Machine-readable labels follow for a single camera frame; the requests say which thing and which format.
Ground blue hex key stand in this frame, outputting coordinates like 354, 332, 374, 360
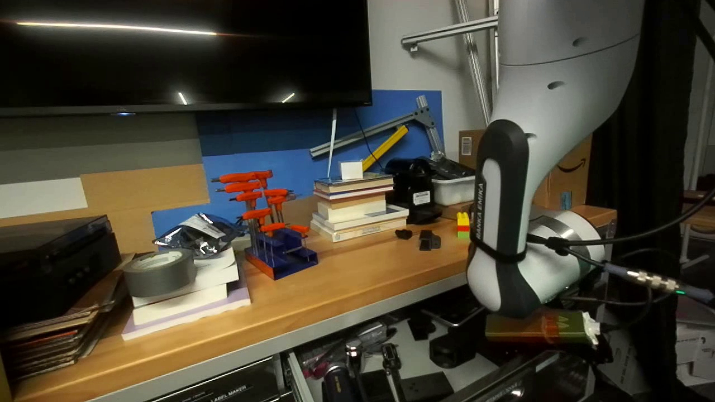
244, 225, 321, 282

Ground black drawer cabinet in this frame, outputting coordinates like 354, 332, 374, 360
152, 220, 621, 402

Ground lavender foam slab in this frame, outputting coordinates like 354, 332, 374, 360
118, 283, 255, 344

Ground blue backing board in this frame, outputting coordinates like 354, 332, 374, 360
150, 86, 448, 242

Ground grey duct tape roll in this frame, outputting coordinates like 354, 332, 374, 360
121, 248, 200, 302

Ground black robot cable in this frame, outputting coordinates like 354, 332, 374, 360
522, 187, 715, 309

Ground black wall monitor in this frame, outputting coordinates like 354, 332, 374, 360
0, 0, 374, 119

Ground black label printer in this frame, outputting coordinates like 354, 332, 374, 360
383, 156, 445, 227

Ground stack of books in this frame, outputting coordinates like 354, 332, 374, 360
308, 171, 411, 245

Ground white book stack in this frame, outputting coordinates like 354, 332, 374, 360
130, 244, 241, 328

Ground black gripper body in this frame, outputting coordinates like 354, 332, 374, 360
521, 344, 600, 389

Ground thin metal rod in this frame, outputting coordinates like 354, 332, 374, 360
324, 108, 339, 182

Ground black digital kitchen scale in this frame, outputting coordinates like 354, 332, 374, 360
415, 285, 490, 331

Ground yellow spirit level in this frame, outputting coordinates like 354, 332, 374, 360
359, 123, 411, 175

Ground chunky black plastic part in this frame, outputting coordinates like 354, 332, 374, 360
415, 227, 442, 252

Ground brown cardboard sheet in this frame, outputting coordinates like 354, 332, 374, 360
0, 164, 213, 260

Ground colourful toy brick stack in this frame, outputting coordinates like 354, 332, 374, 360
454, 210, 473, 244

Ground brown cardboard box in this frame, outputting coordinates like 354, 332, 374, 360
455, 127, 595, 214

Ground white storage boxes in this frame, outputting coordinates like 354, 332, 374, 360
673, 296, 715, 389

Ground white paper sheet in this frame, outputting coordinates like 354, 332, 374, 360
0, 177, 89, 220

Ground small white box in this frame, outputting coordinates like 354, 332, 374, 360
337, 158, 367, 182

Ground white plastic bin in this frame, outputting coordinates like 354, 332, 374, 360
429, 156, 478, 207

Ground crumpled silver foil bag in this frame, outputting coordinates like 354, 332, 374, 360
152, 212, 253, 264

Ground stack of dark folders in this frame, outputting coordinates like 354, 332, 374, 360
0, 254, 135, 386

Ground black curtain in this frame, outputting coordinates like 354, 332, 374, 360
588, 0, 715, 402

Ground black equipment case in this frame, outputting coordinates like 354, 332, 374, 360
0, 214, 124, 331

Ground black ribbed tray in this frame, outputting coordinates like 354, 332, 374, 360
432, 156, 478, 181

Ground black hand tool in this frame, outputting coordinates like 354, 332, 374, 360
341, 319, 408, 402

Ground black metal drawer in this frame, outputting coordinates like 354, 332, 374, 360
286, 285, 621, 402

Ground steel wall rail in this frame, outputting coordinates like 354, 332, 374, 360
400, 13, 501, 55

